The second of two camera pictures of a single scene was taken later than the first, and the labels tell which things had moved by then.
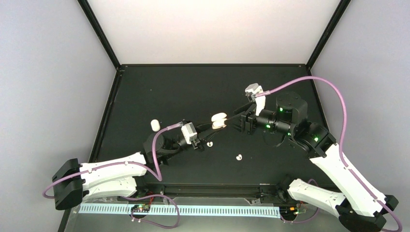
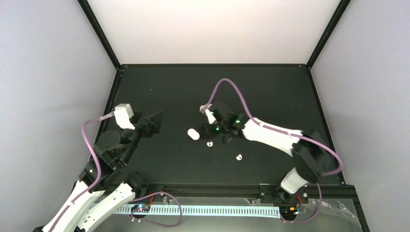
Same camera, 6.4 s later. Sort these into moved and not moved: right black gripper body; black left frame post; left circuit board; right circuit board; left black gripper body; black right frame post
Moved: left black gripper body; right black gripper body
Not moved: black right frame post; black left frame post; left circuit board; right circuit board
